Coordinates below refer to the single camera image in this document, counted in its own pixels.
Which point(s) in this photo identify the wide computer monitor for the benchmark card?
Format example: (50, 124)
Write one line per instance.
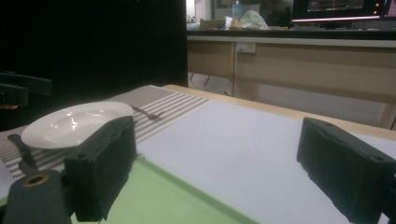
(336, 7)

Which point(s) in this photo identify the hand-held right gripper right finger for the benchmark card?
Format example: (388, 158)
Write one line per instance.
(345, 174)

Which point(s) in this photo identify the white wall socket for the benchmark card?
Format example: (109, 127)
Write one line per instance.
(246, 47)

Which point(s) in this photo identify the crumpled plastic bag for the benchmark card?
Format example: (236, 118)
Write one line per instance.
(253, 20)

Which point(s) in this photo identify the green plastic tray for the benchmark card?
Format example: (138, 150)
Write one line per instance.
(155, 199)

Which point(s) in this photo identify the wooden office desk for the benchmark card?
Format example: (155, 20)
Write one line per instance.
(311, 71)

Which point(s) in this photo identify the cardboard box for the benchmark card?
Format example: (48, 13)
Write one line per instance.
(211, 24)

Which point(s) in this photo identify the clear plastic bottle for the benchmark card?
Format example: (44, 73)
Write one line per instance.
(237, 11)

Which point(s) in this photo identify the grey striped placemat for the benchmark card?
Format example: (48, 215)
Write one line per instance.
(174, 105)

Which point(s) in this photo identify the black curtain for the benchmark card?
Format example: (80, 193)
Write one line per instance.
(93, 46)

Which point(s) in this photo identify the white ceramic plate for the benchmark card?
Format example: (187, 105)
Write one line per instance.
(62, 124)

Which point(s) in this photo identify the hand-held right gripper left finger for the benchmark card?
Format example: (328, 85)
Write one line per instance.
(99, 168)

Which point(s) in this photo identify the silver fork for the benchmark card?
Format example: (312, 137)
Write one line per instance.
(151, 116)

